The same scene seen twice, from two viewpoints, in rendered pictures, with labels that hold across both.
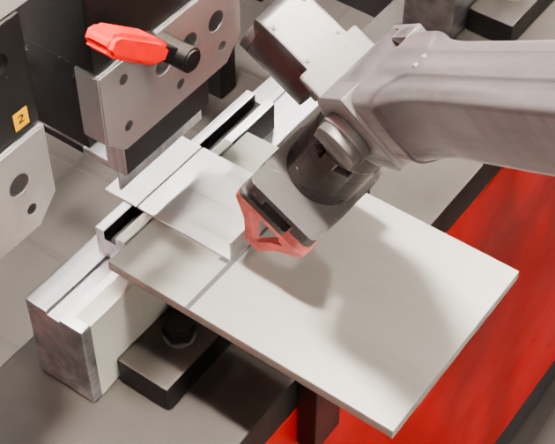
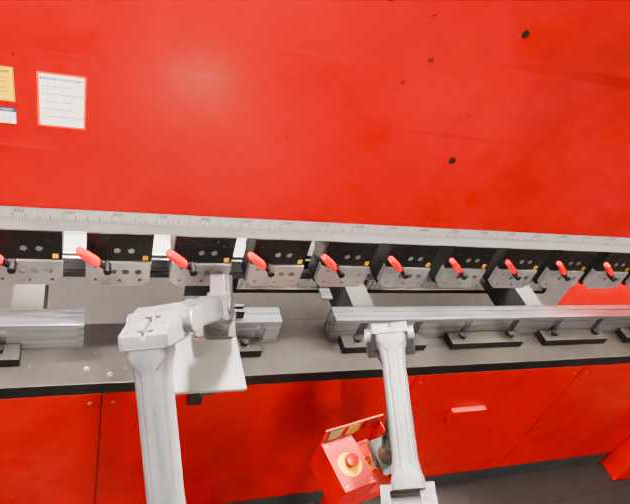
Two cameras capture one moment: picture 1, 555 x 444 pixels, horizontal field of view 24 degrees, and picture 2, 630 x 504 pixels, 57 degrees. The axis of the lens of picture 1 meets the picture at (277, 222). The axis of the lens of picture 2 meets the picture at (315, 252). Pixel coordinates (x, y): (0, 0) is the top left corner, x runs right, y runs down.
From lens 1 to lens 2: 0.80 m
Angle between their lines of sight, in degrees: 22
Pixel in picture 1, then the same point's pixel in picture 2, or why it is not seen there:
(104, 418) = not seen: hidden behind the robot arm
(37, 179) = (144, 274)
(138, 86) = (185, 273)
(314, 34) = (218, 286)
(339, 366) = (182, 371)
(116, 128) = (174, 278)
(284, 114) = (249, 317)
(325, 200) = (207, 330)
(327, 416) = (195, 397)
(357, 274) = (211, 358)
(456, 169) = (289, 368)
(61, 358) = not seen: hidden behind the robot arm
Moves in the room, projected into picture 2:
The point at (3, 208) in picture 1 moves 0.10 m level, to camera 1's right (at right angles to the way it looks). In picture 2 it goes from (131, 274) to (158, 297)
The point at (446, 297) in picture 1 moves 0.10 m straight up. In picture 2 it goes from (223, 379) to (230, 353)
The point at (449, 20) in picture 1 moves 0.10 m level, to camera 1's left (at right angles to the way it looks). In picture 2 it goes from (330, 333) to (306, 315)
